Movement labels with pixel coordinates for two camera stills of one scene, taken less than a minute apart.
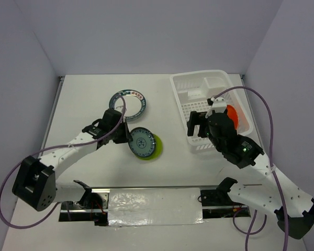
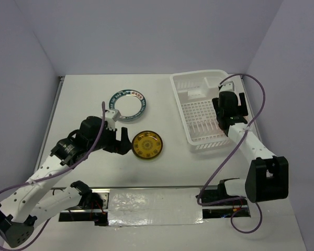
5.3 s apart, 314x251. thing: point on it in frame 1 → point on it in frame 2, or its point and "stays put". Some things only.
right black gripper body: x=218 y=145 → x=242 y=109
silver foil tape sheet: x=164 y=206 stays put
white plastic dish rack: x=193 y=88 stays put
